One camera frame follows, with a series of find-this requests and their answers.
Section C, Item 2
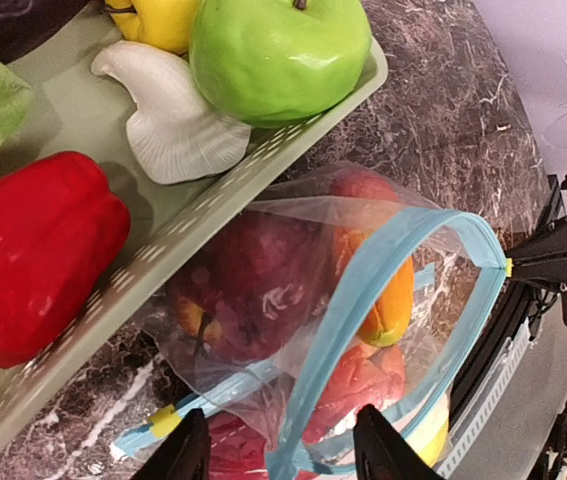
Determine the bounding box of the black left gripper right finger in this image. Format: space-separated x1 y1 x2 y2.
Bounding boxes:
353 404 443 480

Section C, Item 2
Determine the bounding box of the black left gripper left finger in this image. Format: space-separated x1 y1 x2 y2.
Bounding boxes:
132 408 211 480

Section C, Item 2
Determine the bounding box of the yellow lemon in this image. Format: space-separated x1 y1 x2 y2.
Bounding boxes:
407 394 449 467

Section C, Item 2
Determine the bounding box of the pink-red wrinkled fruit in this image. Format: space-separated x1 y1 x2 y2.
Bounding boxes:
208 413 269 480

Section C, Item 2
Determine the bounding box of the large clear zip bag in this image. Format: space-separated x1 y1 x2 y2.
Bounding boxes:
114 344 449 479

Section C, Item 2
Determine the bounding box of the orange pepper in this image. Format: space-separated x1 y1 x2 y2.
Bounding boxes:
334 227 415 347

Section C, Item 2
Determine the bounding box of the small clear zip bag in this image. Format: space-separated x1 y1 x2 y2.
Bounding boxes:
139 179 512 479

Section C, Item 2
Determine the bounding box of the dark purple fruit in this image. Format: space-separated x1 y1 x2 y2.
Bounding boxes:
166 167 404 365

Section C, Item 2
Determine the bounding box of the green perforated plastic basket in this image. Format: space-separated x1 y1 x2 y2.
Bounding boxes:
0 0 389 474

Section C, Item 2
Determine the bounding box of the red bell pepper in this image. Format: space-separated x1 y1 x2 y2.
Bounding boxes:
0 151 131 369

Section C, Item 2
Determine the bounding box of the white mushroom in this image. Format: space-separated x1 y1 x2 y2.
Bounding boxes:
91 41 252 185

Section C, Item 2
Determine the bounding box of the green apple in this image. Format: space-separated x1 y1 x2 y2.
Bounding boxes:
189 1 372 128

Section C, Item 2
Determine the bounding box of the small yellow fruit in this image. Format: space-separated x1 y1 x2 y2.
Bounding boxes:
103 0 200 55

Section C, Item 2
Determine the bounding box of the dark eggplant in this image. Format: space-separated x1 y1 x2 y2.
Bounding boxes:
0 0 88 63

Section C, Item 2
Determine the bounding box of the white slotted cable duct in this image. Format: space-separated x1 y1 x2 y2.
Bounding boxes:
435 323 530 479

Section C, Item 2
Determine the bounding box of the black table front rail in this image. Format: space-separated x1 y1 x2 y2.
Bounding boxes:
447 174 567 426

